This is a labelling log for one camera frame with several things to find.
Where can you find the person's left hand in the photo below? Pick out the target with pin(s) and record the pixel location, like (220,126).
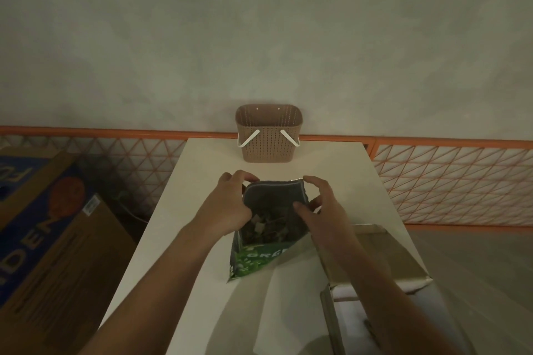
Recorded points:
(222,213)

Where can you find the person's right hand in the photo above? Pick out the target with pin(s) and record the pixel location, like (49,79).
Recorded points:
(337,238)

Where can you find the green foil pouch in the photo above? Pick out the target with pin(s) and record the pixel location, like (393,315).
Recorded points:
(258,259)

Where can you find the beige paper box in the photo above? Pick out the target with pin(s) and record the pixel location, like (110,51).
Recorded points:
(410,257)

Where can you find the person's left forearm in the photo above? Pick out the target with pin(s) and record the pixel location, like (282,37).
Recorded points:
(154,296)

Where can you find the blue print cardboard box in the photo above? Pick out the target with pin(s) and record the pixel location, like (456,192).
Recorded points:
(54,250)

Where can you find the brown plastic basket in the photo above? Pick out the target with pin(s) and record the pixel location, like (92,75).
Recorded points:
(268,146)

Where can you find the orange mesh fence panel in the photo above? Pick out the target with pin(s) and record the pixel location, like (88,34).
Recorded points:
(125,159)
(458,180)

